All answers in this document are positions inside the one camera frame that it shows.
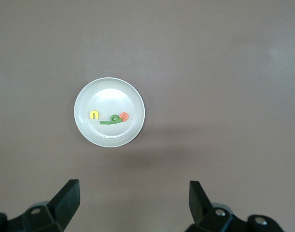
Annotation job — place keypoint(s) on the green letter p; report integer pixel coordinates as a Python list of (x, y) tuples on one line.
[(119, 120)]

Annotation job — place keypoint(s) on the green letter l bar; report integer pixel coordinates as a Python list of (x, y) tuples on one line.
[(105, 123)]

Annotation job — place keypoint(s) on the orange letter e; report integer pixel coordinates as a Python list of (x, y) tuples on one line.
[(124, 113)]

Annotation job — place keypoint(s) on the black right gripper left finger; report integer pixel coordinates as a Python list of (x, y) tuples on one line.
[(65, 205)]

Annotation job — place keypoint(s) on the beige brown round plate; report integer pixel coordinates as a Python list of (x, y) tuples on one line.
[(111, 96)]

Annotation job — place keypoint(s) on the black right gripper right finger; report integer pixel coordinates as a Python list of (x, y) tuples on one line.
[(200, 205)]

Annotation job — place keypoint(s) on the yellow letter u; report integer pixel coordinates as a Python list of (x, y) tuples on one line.
[(94, 112)]

